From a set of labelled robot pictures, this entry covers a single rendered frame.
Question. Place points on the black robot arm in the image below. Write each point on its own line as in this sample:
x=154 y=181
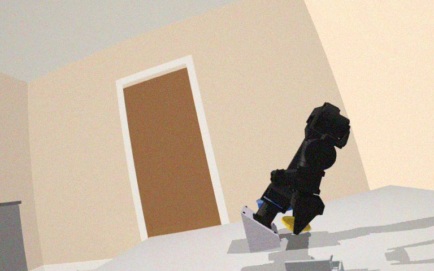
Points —
x=325 y=129

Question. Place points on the yellow round plate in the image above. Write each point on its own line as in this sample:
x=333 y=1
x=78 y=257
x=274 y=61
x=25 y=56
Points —
x=289 y=222

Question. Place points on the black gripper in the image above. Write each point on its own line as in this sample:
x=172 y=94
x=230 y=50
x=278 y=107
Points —
x=305 y=203

